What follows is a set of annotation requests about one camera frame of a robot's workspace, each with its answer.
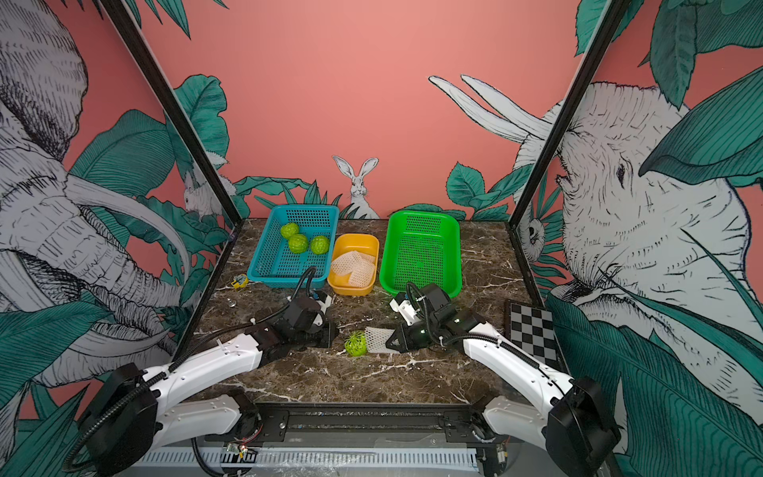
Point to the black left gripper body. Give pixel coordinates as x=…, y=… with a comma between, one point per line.
x=323, y=337

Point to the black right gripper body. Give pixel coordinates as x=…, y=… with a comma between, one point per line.
x=417, y=337

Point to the green custard apple front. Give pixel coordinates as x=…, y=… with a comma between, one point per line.
x=356, y=344

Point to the green custard apple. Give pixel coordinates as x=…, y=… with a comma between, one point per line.
x=356, y=344
x=298, y=244
x=320, y=245
x=289, y=230

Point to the yellow plastic tub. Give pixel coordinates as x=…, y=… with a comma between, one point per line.
x=362, y=243

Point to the bright green plastic basket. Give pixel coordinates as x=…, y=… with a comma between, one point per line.
x=422, y=248

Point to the white foam net sleeve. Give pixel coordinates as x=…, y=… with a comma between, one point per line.
x=376, y=340

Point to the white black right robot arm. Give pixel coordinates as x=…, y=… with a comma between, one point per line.
x=566, y=417

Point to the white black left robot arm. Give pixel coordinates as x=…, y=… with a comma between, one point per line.
x=138, y=410

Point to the white foam net in tub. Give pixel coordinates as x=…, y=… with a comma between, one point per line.
x=354, y=269

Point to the green custard apple right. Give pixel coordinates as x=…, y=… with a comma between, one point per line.
x=320, y=245

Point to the green custard apple middle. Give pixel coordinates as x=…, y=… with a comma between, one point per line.
x=298, y=244

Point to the green custard apple back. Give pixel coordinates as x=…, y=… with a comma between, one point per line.
x=289, y=230

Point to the small yellow blue object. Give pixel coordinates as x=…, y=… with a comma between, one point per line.
x=240, y=281

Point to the black white checkerboard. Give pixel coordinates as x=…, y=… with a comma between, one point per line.
x=532, y=330

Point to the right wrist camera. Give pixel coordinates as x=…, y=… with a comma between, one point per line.
x=406, y=310

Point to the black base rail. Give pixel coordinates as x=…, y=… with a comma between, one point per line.
x=477, y=424

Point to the black left frame post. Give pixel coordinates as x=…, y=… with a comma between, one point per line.
x=125, y=25

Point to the black frame post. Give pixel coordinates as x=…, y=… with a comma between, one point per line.
x=608, y=25
x=125, y=25

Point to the black right frame post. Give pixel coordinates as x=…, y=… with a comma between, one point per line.
x=608, y=25

